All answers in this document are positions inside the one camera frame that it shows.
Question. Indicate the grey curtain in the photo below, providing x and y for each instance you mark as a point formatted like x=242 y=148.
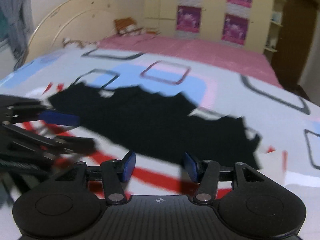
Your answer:
x=17 y=20

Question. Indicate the cream corner shelf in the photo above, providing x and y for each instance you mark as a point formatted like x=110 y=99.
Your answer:
x=275 y=22

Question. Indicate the striped knit sweater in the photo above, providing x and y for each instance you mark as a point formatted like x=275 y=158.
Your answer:
x=150 y=120

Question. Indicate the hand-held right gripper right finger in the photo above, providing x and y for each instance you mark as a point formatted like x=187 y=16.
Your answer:
x=190 y=167

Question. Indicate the cream bed headboard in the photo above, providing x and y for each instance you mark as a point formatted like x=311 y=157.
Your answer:
x=75 y=15

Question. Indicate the patterned bedsheet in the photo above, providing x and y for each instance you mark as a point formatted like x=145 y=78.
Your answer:
x=162 y=85

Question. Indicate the cream wardrobe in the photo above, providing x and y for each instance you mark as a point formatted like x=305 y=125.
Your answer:
x=212 y=10

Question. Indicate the brown wooden door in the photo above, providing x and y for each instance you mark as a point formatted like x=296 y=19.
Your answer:
x=295 y=35

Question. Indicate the white patterned pillow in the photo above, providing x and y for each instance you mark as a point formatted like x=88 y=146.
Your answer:
x=75 y=42

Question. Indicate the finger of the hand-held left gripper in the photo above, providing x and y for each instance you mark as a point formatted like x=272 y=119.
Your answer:
x=75 y=145
x=61 y=118

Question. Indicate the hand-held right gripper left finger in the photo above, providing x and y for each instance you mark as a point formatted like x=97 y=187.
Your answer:
x=128 y=166

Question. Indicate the pink bedsheet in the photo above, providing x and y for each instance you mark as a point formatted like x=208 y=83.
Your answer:
x=200 y=52

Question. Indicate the orange patterned pillow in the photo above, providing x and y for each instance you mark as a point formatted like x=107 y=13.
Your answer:
x=126 y=26

